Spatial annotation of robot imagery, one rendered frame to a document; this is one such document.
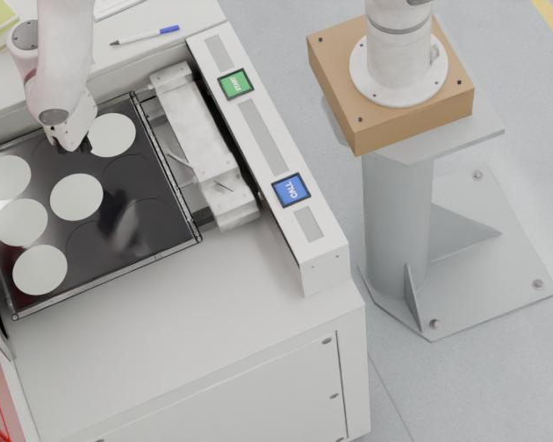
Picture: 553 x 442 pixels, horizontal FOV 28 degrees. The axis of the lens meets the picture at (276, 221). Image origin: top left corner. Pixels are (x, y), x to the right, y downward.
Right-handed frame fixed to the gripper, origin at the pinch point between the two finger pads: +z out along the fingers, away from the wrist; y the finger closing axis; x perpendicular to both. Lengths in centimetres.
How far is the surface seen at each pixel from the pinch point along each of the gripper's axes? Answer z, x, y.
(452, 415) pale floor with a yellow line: 100, -72, 10
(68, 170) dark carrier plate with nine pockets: 10.0, 4.9, -1.3
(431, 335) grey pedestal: 99, -60, 27
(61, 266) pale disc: 9.9, -3.8, -19.9
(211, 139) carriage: 12.0, -17.3, 15.7
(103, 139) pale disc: 9.9, 1.9, 7.4
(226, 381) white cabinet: 25, -37, -25
